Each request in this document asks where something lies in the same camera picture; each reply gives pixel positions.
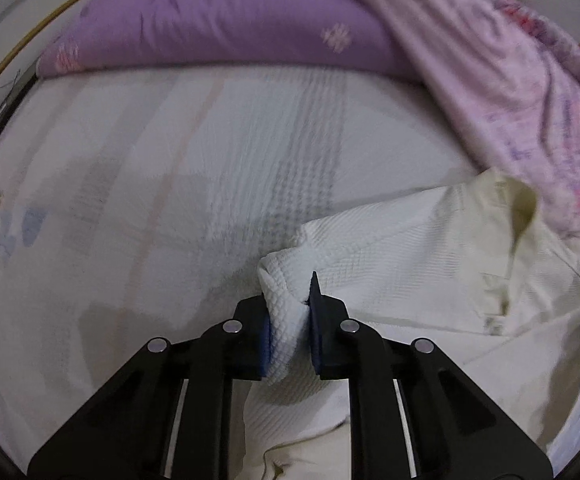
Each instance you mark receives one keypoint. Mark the yellow wooden wall rail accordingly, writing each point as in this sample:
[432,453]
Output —
[34,35]

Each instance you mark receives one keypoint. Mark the white textured garment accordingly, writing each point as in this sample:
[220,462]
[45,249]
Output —
[420,260]

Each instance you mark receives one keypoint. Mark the purple floral quilt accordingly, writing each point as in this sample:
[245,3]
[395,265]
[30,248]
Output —
[219,20]

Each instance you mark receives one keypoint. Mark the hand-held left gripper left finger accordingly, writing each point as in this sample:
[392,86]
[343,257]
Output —
[265,341]

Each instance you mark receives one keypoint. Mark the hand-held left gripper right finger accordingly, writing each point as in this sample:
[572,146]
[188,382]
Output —
[315,341]

